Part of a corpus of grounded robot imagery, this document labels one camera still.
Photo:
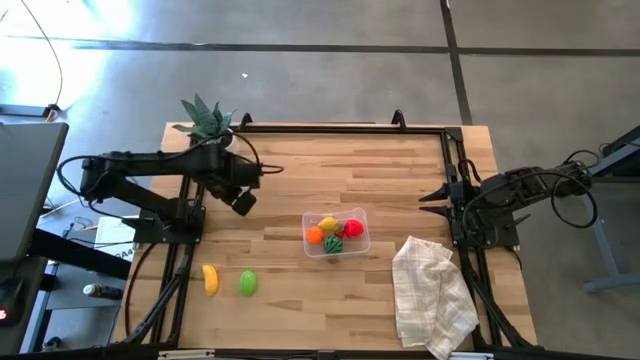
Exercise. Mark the green plant in white pot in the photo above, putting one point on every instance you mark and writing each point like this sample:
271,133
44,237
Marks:
205,117

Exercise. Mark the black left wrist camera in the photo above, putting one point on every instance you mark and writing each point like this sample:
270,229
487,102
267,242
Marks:
244,203

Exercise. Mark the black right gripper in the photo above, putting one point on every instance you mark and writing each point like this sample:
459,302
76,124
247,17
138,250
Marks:
459,200

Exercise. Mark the dark bottle with white cap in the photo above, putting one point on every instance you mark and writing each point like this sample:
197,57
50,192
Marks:
102,291

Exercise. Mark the black box with lit display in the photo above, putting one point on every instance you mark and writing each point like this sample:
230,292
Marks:
20,300

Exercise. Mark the orange toy orange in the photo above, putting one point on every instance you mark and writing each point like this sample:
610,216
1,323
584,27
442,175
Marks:
314,235

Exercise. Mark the red toy apple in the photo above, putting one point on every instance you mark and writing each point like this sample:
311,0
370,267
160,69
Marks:
354,228

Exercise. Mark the yellow toy banana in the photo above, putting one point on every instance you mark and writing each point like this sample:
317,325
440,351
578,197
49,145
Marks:
210,280

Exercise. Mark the black metal table frame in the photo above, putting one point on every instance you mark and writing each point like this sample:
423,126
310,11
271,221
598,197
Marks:
350,129

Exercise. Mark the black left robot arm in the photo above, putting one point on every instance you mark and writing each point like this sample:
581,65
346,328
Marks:
150,162

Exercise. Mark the yellow toy lemon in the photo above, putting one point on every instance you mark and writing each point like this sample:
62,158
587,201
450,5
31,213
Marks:
328,223

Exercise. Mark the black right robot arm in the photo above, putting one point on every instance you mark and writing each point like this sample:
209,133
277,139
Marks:
525,185

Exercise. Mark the white label strip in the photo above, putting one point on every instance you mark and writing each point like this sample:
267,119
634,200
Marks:
185,354

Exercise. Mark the grey metal table leg frame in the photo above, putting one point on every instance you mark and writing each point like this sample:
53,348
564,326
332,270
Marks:
620,281

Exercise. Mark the white printed paper sheet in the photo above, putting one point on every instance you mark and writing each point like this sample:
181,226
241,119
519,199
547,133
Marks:
112,237

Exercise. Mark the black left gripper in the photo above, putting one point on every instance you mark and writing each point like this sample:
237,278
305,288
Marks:
235,175

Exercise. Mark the clear plastic container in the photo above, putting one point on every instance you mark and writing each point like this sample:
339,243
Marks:
310,217

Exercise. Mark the white plaid dish cloth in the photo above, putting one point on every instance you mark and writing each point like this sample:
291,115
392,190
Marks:
430,300

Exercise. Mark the green toy fruit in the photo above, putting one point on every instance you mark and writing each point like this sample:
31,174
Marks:
248,282

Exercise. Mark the green striped toy watermelon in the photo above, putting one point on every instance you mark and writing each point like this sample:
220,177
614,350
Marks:
333,244

